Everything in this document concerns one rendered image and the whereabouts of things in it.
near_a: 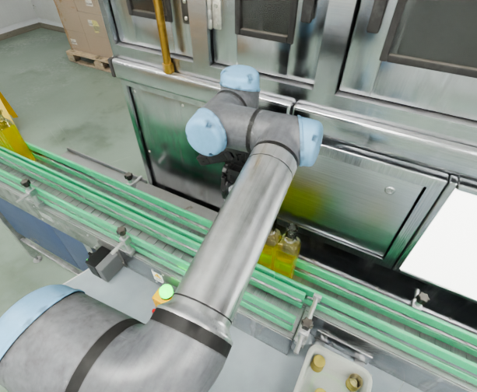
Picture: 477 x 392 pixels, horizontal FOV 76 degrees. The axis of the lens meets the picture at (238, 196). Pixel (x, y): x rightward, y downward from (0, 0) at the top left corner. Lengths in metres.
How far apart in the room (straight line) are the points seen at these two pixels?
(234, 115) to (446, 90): 0.41
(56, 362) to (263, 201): 0.28
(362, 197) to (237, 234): 0.51
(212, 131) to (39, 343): 0.35
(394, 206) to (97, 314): 0.68
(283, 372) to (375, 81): 0.81
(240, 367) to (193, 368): 0.70
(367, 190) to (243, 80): 0.41
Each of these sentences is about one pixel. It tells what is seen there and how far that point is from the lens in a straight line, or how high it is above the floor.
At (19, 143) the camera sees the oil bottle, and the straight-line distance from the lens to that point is 1.61.
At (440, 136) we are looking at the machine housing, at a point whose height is 1.40.
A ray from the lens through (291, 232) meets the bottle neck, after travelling 0.79.
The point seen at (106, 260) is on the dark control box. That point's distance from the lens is 1.18.
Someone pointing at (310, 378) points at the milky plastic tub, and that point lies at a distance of 1.03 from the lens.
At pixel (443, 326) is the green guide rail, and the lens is 1.00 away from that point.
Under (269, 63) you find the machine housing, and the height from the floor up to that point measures 1.46.
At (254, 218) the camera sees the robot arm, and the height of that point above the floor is 1.46.
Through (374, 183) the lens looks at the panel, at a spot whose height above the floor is 1.25.
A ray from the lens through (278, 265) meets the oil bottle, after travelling 0.89.
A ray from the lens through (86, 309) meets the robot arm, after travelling 0.40.
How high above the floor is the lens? 1.75
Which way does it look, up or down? 45 degrees down
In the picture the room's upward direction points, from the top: straight up
